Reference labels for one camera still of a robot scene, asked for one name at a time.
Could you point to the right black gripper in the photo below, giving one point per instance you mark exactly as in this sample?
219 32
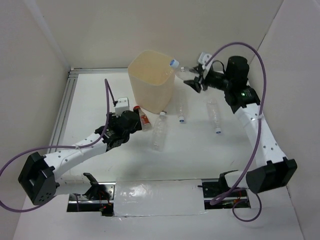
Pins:
195 84

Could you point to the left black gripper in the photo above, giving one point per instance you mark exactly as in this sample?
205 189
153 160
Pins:
112 118

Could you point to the clear bottle blue cap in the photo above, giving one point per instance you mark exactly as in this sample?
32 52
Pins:
182 72
180 101

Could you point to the red-capped labelled small bottle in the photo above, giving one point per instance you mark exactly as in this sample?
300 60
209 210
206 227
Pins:
145 123

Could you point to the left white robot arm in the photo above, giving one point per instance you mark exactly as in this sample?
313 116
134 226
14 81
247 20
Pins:
41 175

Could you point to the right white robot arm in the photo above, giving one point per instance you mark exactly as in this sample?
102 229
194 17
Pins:
273 168

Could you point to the beige plastic bin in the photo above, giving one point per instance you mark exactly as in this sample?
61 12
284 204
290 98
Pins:
152 80

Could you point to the clear bottle white cap right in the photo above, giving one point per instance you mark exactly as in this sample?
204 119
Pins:
214 115

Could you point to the white taped front panel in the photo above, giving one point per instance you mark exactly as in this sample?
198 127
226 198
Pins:
158 198

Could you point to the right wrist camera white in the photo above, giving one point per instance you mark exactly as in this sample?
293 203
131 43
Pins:
205 60

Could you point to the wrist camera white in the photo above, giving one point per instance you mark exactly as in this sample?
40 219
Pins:
122 105
205 60

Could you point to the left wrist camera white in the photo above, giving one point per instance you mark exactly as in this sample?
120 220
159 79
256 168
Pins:
122 105

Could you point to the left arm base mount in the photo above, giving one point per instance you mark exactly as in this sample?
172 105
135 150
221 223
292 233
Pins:
101 202

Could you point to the aluminium frame rail left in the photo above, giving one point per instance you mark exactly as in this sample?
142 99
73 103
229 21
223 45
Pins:
59 128

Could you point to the aluminium frame rail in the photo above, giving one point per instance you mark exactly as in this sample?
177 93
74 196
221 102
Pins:
100 70
59 128

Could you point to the aluminium frame rail back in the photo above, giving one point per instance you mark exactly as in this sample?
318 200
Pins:
100 70

